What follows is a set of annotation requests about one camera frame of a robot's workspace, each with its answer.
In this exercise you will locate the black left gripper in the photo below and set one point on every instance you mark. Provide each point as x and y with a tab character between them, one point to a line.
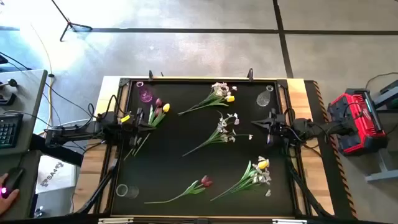
136	119

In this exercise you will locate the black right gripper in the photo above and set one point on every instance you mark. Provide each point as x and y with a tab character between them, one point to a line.
275	124

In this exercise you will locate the white artificial flower spray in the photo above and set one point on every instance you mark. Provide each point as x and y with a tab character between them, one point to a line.
222	129
217	90
259	178

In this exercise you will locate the dark red artificial tulip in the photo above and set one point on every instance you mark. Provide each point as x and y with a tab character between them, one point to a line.
206	181

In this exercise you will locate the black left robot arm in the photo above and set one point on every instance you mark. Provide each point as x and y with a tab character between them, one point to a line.
77	132

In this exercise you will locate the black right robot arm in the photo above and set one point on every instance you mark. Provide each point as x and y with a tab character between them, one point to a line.
326	127

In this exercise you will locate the clear faceted glass vase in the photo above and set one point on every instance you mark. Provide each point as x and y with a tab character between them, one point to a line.
263	99

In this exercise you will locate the purple glass vase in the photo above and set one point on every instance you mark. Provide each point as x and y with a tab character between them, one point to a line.
145	96

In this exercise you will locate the clear cylindrical glass vase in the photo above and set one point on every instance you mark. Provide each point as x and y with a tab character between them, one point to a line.
132	192

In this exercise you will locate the yellow tag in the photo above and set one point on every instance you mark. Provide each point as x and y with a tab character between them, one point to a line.
125	118

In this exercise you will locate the black clamp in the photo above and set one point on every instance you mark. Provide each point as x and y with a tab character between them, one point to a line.
151	75
250	75

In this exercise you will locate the black table mat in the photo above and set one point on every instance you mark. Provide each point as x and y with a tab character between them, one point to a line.
174	168

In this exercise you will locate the black hazard-striped edge strip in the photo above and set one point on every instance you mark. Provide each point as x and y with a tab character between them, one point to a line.
312	93

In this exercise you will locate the loose white petal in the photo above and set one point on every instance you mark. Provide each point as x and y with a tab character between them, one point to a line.
268	193

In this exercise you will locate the red black power tool case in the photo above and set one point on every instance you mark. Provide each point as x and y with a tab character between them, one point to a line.
357	124

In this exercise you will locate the white printed bag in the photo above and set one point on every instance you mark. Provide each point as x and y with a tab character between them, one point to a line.
54	174

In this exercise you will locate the grey desk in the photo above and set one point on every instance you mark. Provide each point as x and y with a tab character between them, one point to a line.
28	93

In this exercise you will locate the black tripod stand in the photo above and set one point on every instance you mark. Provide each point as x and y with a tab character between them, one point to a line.
70	24

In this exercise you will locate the dark equipment case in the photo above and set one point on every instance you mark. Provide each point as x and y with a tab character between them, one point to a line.
388	95

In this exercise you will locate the grey metal stand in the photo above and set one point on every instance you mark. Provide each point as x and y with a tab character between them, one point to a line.
384	168

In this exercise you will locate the black keyboard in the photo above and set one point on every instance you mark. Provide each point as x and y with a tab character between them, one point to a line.
9	130

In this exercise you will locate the silver caster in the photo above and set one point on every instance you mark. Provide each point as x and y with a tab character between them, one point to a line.
38	211

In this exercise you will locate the black computer mouse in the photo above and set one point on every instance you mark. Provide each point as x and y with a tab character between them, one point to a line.
14	179

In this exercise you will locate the person's hand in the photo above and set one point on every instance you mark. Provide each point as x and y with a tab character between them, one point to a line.
7	202

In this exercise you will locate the silver metal bracket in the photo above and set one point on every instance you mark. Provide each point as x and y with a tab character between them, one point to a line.
289	221
115	221

